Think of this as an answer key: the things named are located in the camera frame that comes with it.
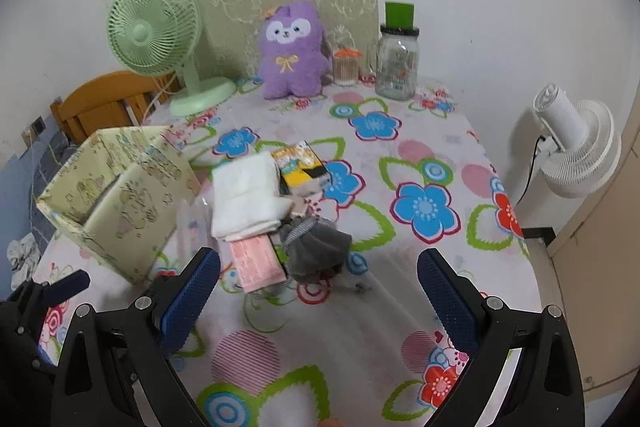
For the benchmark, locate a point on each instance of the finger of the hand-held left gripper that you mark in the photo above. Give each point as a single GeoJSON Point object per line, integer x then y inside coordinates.
{"type": "Point", "coordinates": [67, 287]}

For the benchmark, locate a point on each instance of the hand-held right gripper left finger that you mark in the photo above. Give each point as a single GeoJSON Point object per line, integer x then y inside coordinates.
{"type": "Point", "coordinates": [192, 302]}

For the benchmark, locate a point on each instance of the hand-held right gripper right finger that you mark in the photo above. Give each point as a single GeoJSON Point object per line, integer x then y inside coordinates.
{"type": "Point", "coordinates": [442, 297]}

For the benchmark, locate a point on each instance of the pink packet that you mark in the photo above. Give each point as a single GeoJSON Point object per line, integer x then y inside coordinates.
{"type": "Point", "coordinates": [255, 259]}

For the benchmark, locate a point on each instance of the pale green printed storage box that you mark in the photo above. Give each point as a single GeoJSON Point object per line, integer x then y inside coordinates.
{"type": "Point", "coordinates": [135, 202]}

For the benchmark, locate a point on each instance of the white towel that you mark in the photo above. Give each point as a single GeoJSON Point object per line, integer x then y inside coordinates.
{"type": "Point", "coordinates": [247, 197]}

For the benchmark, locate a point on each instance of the grey cloth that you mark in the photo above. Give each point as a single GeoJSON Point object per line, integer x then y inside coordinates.
{"type": "Point", "coordinates": [315, 247]}

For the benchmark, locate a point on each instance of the yellow cartoon printed packet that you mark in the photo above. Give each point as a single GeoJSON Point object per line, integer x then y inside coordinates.
{"type": "Point", "coordinates": [300, 167]}

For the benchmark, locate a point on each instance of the floral tablecloth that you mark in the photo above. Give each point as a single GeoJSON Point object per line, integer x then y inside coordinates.
{"type": "Point", "coordinates": [400, 267]}

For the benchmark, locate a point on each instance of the white shoes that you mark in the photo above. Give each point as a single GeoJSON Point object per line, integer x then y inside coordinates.
{"type": "Point", "coordinates": [22, 254]}

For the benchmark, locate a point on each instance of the clear plastic bag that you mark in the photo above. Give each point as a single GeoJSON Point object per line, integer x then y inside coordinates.
{"type": "Point", "coordinates": [192, 227]}

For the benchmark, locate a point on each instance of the blue grey bedding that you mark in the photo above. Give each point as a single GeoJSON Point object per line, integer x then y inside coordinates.
{"type": "Point", "coordinates": [30, 187]}

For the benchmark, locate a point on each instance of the beige cabinet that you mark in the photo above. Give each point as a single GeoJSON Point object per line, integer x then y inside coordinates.
{"type": "Point", "coordinates": [600, 282]}

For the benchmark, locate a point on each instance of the wooden chair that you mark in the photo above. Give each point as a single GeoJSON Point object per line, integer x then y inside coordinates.
{"type": "Point", "coordinates": [100, 104]}

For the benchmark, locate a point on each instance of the white circulator fan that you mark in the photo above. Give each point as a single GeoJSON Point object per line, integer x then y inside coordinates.
{"type": "Point", "coordinates": [575, 142]}

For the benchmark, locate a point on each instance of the glass jar with black lid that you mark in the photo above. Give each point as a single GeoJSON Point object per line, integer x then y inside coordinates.
{"type": "Point", "coordinates": [396, 64]}

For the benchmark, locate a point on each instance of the cotton swab container orange lid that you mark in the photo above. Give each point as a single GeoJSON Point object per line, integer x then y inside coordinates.
{"type": "Point", "coordinates": [346, 67]}

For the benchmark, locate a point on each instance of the purple plush toy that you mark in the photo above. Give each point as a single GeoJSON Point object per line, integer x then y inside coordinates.
{"type": "Point", "coordinates": [292, 57]}

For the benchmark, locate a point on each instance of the green desk fan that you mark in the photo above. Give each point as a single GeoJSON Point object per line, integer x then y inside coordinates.
{"type": "Point", "coordinates": [150, 32]}

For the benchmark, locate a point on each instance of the green printed board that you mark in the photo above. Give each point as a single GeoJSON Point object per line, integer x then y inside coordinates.
{"type": "Point", "coordinates": [235, 7]}

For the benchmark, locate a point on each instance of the wall socket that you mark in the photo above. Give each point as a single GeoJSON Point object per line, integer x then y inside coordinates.
{"type": "Point", "coordinates": [36, 127]}

